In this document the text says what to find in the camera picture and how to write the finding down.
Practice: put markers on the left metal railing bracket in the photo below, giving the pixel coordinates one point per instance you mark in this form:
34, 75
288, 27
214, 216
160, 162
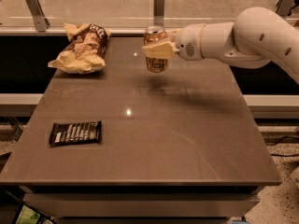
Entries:
41, 23

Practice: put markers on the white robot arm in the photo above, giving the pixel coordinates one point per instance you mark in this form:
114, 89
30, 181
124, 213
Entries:
256, 37

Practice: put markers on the orange soda can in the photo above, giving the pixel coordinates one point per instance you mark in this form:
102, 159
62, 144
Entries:
153, 34

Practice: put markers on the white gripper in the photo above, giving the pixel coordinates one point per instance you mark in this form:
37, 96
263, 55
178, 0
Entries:
188, 43

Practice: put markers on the middle metal railing bracket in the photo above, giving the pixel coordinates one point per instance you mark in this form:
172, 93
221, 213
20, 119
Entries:
158, 12

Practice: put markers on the green package on floor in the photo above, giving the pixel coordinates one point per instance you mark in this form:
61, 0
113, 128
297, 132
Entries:
26, 215

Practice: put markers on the right metal railing bracket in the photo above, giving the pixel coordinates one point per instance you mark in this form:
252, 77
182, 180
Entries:
284, 7

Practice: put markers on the black snack bar wrapper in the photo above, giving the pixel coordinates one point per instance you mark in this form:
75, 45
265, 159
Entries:
64, 134

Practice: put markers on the brown chip bag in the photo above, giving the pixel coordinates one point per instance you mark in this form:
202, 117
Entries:
86, 51

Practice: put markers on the grey drawer front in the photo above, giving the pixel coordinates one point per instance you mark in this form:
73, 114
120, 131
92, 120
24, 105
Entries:
142, 205

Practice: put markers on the metal railing bracket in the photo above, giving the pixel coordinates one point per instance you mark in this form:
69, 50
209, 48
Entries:
284, 7
41, 23
158, 12

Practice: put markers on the glass railing panel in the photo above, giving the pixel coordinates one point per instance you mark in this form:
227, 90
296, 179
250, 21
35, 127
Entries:
127, 13

